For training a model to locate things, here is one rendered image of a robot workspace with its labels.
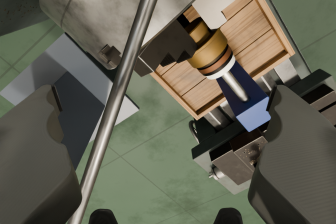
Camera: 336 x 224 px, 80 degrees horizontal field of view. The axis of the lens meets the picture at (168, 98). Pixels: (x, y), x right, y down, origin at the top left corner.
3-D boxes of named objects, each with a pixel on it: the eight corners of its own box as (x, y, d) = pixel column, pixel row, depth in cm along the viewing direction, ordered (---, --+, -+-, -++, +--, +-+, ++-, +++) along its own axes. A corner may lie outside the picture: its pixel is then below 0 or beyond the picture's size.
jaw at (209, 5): (171, -22, 31) (241, -94, 26) (173, -26, 35) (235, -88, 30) (212, 33, 35) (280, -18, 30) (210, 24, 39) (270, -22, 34)
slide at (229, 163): (208, 152, 75) (211, 161, 71) (323, 83, 61) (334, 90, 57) (234, 176, 82) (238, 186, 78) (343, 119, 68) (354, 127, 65)
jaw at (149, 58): (142, 7, 35) (99, 52, 29) (158, -9, 31) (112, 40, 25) (182, 54, 39) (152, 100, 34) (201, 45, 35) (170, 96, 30)
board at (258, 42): (135, 54, 62) (134, 58, 59) (236, -40, 50) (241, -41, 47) (195, 114, 74) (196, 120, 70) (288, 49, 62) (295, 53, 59)
